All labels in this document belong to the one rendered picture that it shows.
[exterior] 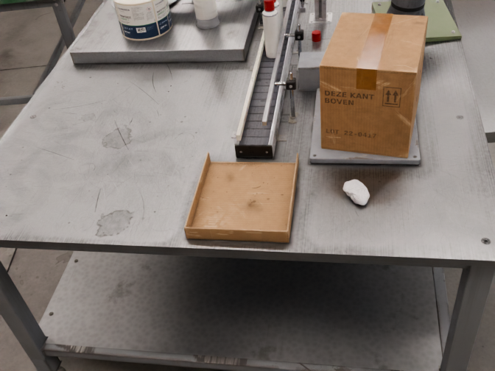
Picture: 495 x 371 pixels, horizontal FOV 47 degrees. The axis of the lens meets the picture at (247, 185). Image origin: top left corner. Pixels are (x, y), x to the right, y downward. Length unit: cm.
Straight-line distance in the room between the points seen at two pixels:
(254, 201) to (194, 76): 70
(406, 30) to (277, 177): 52
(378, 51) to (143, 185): 73
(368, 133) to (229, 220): 44
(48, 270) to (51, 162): 96
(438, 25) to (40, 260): 194
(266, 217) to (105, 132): 67
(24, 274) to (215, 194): 138
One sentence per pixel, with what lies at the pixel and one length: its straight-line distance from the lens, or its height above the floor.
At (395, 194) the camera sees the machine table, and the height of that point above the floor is 83.
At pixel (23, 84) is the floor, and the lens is 413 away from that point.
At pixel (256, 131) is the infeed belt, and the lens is 168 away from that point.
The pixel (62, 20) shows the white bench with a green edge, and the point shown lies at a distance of 323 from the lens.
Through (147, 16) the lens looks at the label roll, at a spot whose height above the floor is 97.
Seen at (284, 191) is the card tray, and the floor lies 83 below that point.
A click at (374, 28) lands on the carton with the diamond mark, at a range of 166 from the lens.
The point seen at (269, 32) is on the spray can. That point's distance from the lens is 197.
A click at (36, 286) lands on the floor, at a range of 268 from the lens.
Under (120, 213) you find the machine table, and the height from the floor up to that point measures 83.
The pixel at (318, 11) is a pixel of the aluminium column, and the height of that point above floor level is 87.
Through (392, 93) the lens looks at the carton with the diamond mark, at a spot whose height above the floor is 105.
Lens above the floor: 188
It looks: 42 degrees down
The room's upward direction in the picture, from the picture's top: 8 degrees counter-clockwise
